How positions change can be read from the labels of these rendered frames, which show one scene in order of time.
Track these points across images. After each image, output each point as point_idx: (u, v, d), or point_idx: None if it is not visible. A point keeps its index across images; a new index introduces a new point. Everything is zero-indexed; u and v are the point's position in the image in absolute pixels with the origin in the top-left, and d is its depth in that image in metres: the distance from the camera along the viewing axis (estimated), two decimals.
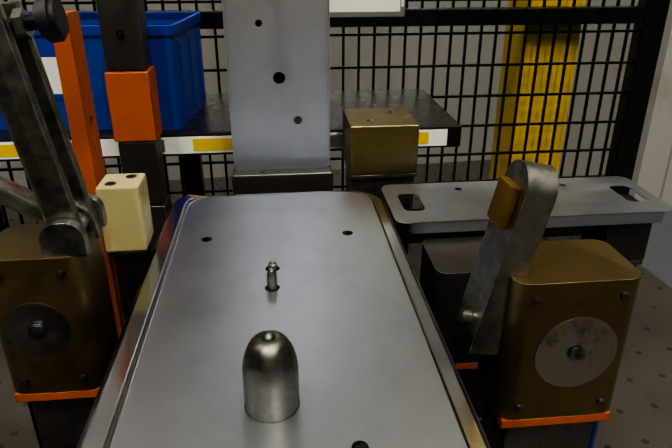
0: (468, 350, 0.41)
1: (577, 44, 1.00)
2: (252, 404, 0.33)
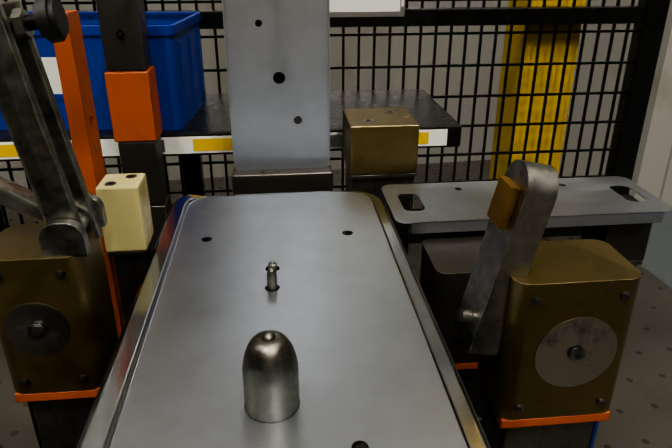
0: (468, 350, 0.41)
1: (577, 44, 1.00)
2: (252, 404, 0.33)
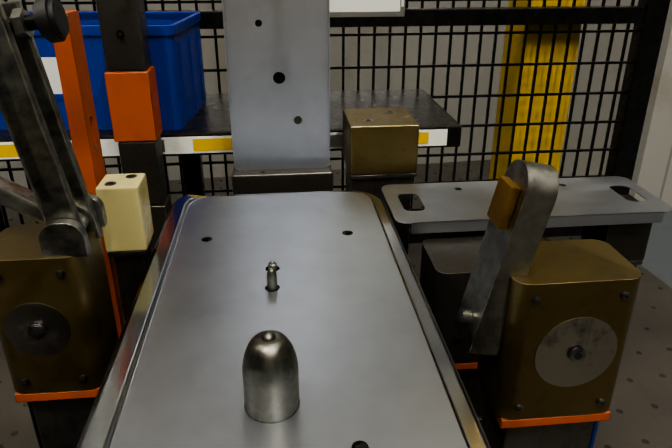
0: (468, 350, 0.41)
1: (577, 44, 1.00)
2: (252, 404, 0.33)
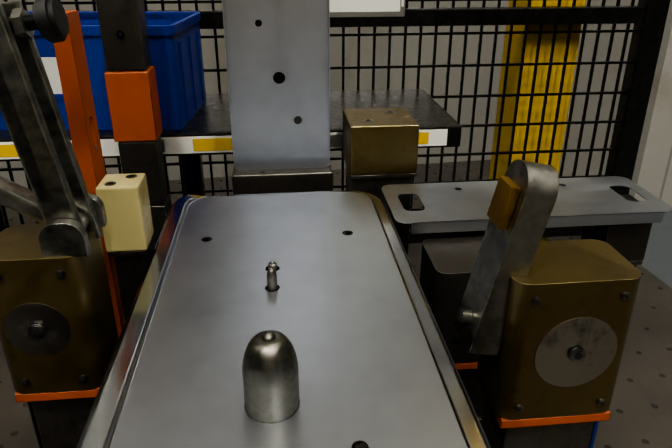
0: (468, 350, 0.41)
1: (577, 44, 1.00)
2: (252, 404, 0.33)
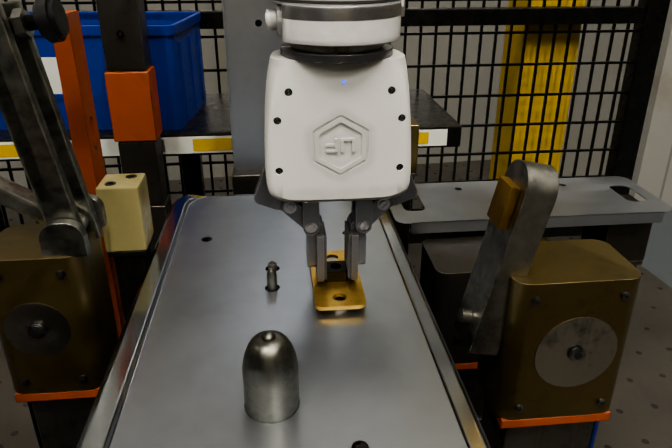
0: (468, 350, 0.41)
1: (577, 44, 1.00)
2: (252, 404, 0.33)
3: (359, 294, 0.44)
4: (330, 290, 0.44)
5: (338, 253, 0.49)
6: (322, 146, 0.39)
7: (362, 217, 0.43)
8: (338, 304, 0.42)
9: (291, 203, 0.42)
